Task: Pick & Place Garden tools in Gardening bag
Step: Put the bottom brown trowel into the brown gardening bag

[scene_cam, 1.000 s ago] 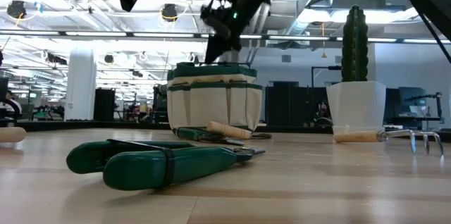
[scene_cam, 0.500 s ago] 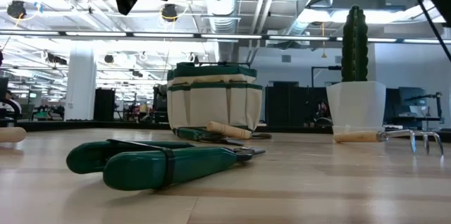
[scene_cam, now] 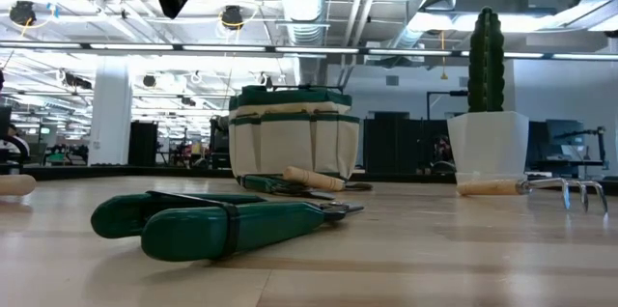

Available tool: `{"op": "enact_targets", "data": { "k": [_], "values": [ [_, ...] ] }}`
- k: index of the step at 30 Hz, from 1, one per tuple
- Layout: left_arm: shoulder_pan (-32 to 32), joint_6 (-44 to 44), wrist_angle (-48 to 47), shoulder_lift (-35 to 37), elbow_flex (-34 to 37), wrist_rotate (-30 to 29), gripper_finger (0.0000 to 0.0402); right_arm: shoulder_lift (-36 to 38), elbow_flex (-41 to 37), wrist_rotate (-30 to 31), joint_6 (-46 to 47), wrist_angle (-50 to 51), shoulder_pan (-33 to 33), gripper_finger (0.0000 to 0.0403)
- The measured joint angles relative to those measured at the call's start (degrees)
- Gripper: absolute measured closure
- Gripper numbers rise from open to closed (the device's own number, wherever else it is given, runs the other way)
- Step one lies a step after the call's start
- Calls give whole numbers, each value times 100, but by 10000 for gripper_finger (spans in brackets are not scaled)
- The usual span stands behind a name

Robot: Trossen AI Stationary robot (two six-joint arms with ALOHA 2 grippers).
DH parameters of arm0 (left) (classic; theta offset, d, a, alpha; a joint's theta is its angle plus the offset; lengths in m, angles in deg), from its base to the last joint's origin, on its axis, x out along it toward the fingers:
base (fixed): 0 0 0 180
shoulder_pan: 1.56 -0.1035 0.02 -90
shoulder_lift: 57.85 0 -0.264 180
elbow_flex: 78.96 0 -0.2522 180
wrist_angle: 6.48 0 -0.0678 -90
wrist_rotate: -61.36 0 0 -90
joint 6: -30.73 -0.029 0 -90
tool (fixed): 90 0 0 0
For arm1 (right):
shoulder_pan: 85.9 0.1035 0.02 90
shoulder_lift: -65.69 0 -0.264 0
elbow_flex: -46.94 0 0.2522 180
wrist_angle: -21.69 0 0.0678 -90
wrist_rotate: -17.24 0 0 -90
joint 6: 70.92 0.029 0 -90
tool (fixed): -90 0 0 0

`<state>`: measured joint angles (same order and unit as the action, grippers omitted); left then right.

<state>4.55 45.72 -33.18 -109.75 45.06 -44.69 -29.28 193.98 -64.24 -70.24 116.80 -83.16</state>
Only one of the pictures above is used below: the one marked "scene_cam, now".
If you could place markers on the black metal stand frame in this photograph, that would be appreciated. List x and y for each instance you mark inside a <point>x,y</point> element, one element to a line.
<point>444,93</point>

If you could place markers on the green cactus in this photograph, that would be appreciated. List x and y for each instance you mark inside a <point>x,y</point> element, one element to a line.
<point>485,65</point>

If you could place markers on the black partition panel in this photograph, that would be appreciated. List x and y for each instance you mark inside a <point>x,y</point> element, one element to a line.
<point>396,143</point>

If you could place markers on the cream canvas bag green trim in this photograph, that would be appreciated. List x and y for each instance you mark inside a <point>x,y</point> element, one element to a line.
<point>289,143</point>

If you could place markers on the black background robot arm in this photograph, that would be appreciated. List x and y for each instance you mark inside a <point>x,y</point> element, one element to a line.
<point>600,147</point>

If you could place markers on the black computer monitor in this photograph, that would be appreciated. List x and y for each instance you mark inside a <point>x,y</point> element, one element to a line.
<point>565,133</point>

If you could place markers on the black cabinet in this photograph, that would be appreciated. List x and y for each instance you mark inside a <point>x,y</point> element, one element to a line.
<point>143,143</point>

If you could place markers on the white plant pot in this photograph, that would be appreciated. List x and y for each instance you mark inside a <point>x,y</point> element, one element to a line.
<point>497,143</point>

